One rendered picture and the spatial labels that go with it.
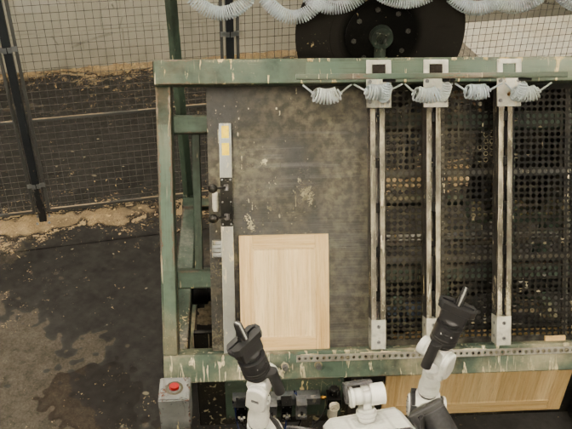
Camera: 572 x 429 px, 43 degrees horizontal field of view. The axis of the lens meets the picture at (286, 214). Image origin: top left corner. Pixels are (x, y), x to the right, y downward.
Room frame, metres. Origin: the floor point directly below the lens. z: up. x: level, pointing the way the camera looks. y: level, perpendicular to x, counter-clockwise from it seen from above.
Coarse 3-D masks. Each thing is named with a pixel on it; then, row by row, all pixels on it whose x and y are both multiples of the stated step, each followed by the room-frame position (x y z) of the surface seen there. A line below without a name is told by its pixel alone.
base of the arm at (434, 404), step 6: (432, 402) 1.52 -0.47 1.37; (438, 402) 1.50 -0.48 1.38; (420, 408) 1.51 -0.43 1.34; (426, 408) 1.49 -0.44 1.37; (432, 408) 1.49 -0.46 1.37; (438, 408) 1.49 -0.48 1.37; (414, 414) 1.48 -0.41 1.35; (420, 414) 1.48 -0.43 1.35; (426, 414) 1.48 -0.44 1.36; (414, 420) 1.47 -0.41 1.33
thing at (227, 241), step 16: (224, 160) 2.56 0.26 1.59; (224, 176) 2.52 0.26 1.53; (224, 240) 2.39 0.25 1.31; (224, 256) 2.36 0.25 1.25; (224, 272) 2.32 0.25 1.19; (224, 288) 2.29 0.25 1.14; (224, 304) 2.25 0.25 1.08; (224, 320) 2.22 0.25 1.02; (224, 336) 2.19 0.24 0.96; (224, 352) 2.15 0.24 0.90
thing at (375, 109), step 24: (384, 96) 2.63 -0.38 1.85; (384, 120) 2.66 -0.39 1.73; (384, 144) 2.61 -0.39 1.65; (384, 168) 2.56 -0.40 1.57; (384, 192) 2.51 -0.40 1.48; (384, 216) 2.46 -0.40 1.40; (384, 240) 2.41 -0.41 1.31; (384, 264) 2.36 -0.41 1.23; (384, 288) 2.31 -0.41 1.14; (384, 312) 2.25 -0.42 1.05; (384, 336) 2.20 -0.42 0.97
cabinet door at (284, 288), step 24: (240, 240) 2.41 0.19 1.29; (264, 240) 2.42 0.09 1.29; (288, 240) 2.42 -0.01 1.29; (312, 240) 2.43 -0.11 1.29; (240, 264) 2.36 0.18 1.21; (264, 264) 2.37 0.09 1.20; (288, 264) 2.38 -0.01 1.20; (312, 264) 2.38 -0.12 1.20; (240, 288) 2.31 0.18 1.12; (264, 288) 2.32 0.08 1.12; (288, 288) 2.32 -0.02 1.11; (312, 288) 2.33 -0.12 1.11; (240, 312) 2.26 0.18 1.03; (264, 312) 2.26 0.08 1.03; (288, 312) 2.27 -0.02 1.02; (312, 312) 2.28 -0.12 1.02; (264, 336) 2.21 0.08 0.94; (288, 336) 2.22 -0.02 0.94; (312, 336) 2.22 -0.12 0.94
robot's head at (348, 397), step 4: (352, 380) 1.53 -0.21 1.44; (356, 380) 1.53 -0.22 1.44; (360, 380) 1.53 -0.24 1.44; (364, 380) 1.52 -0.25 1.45; (368, 380) 1.51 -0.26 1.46; (344, 384) 1.50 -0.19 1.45; (348, 384) 1.50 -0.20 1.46; (352, 384) 1.50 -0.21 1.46; (356, 384) 1.50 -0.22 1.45; (360, 384) 1.50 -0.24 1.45; (344, 388) 1.50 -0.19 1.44; (348, 388) 1.50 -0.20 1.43; (344, 392) 1.50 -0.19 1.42; (348, 392) 1.48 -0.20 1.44; (344, 396) 1.49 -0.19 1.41; (348, 396) 1.48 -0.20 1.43; (352, 396) 1.47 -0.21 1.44; (348, 400) 1.47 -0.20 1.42; (352, 400) 1.46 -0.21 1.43; (348, 404) 1.47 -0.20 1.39; (352, 404) 1.46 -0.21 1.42
